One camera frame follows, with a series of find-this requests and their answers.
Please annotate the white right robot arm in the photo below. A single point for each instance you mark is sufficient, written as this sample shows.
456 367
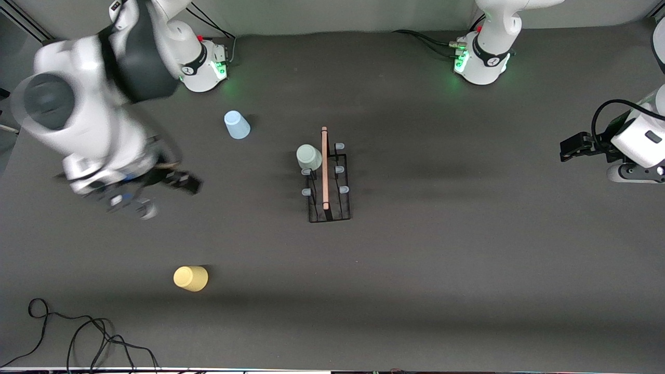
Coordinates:
93 114

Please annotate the pale green plastic cup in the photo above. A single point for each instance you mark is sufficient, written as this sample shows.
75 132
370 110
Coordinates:
309 157

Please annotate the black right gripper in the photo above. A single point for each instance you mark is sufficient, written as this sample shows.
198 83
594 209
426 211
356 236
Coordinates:
162 175

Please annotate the dark grey table cover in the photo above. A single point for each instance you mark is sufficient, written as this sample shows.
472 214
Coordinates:
363 285

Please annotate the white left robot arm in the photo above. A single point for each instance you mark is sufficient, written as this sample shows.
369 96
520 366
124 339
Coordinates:
488 57

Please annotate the light blue plastic cup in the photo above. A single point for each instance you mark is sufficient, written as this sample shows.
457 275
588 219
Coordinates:
237 125

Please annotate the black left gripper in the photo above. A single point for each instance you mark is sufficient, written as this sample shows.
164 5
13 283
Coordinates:
596 144

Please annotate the yellow plastic cup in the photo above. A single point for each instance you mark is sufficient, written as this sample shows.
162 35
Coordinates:
190 278

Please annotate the aluminium frame rail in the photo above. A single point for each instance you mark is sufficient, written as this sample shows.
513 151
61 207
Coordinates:
26 22

